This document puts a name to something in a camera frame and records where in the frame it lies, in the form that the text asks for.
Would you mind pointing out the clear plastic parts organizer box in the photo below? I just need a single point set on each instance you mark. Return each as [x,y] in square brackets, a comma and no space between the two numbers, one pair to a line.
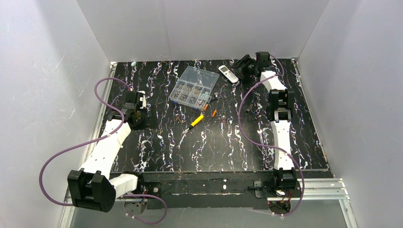
[194,88]

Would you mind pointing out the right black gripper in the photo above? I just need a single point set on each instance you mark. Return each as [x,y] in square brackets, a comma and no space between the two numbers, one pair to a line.
[246,65]

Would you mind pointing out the small grey metal bar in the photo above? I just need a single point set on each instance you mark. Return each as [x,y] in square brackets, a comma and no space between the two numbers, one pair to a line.
[249,108]

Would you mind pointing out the white remote control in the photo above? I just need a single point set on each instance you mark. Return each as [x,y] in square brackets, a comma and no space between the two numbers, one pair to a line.
[227,73]

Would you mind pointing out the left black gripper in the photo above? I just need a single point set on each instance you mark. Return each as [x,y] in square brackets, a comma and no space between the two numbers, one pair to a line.
[128,107]

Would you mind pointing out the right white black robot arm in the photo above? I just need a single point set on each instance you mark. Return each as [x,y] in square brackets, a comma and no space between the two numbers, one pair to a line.
[279,113]

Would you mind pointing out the yellow handled screwdriver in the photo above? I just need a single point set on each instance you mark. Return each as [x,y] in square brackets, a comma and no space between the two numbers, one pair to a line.
[193,124]

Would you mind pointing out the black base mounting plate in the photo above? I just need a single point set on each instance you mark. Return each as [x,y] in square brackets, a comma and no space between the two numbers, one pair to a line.
[214,189]

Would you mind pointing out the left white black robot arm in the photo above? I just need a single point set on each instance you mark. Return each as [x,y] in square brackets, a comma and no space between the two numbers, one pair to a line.
[91,187]

